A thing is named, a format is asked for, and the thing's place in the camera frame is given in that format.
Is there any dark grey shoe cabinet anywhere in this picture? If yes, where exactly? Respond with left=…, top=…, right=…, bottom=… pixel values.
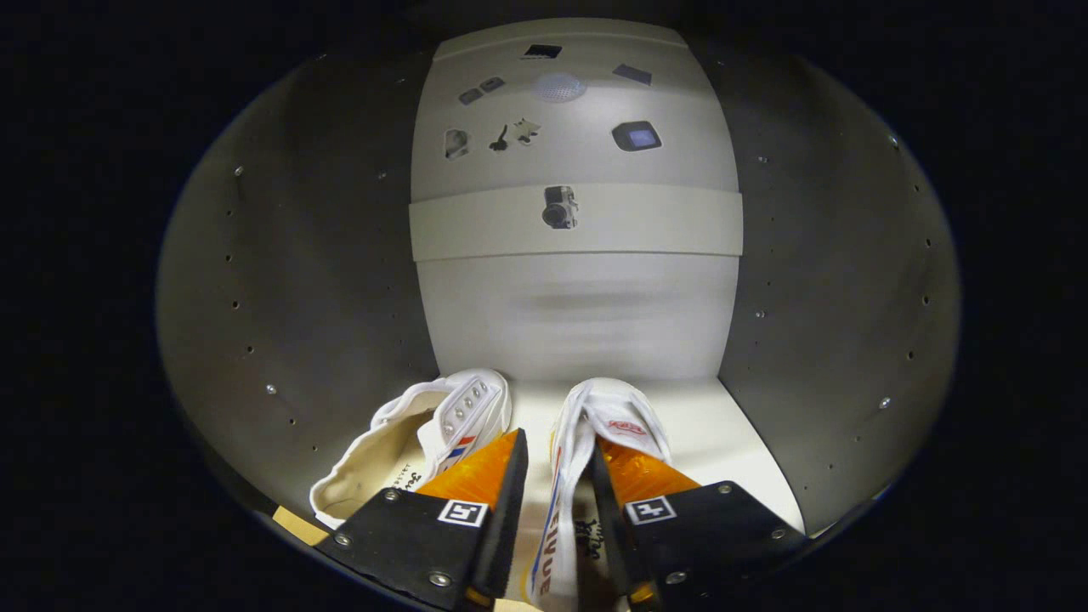
left=156, top=17, right=961, bottom=587

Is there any white canvas shoe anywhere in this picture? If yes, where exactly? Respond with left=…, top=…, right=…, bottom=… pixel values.
left=309, top=367, right=513, bottom=530
left=525, top=377, right=674, bottom=612

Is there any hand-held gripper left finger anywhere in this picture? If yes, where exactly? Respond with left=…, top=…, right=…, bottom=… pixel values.
left=316, top=428, right=530, bottom=611

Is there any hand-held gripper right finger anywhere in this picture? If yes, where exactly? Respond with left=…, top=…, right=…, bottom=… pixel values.
left=589, top=438, right=808, bottom=611

